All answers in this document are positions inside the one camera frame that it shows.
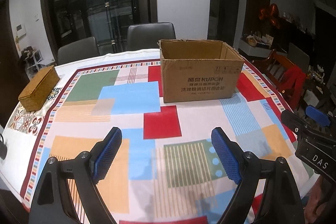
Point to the grey chair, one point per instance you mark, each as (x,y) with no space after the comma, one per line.
(78,50)
(147,35)

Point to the grey chair right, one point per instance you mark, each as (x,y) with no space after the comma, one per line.
(147,35)

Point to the white low side cabinet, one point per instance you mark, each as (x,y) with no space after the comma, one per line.
(253,51)

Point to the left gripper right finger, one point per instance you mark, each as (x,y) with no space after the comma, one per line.
(280,201)

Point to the patterned tile table mat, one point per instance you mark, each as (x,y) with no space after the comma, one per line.
(34,116)

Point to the brown cardboard box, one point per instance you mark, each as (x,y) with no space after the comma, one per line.
(198,70)

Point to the white shelf with clutter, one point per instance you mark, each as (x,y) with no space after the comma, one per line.
(33,61)

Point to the colourful patchwork tablecloth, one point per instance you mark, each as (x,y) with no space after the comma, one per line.
(166,170)

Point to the person right hand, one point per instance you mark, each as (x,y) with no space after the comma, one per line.
(320,207)

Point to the woven wicker box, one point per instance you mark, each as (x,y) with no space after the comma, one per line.
(35,94)

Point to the black mug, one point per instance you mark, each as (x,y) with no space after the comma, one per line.
(3,148)

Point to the grey chair left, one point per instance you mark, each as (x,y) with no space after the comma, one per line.
(78,50)

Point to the red foil balloons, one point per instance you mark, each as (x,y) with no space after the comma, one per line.
(271,13)

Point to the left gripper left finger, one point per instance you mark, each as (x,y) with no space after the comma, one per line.
(52,201)

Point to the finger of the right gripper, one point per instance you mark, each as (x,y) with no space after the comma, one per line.
(295,123)
(319,117)

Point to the red wooden chair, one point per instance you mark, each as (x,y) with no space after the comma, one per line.
(286,77)

